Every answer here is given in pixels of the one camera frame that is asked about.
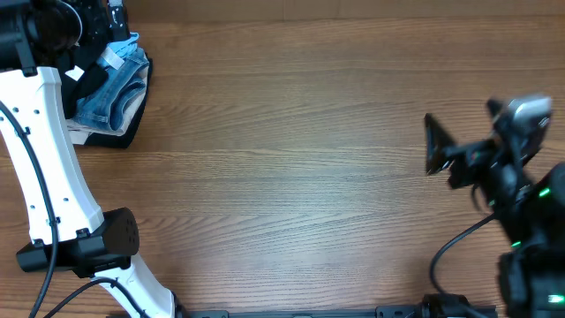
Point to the black t-shirt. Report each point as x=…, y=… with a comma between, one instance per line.
x=80, y=74

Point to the folded black garment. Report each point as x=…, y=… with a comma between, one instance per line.
x=133, y=86

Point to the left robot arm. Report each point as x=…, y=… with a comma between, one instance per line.
x=68, y=230

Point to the folded beige garment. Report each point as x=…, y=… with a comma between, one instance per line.
x=107, y=137

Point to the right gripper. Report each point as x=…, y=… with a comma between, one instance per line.
x=473, y=151

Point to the light blue printed t-shirt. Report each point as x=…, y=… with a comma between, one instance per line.
x=115, y=53

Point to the folded blue jeans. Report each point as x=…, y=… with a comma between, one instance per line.
x=98, y=108

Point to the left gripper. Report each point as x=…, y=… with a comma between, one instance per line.
x=99, y=35

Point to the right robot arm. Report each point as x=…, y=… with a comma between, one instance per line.
x=531, y=275

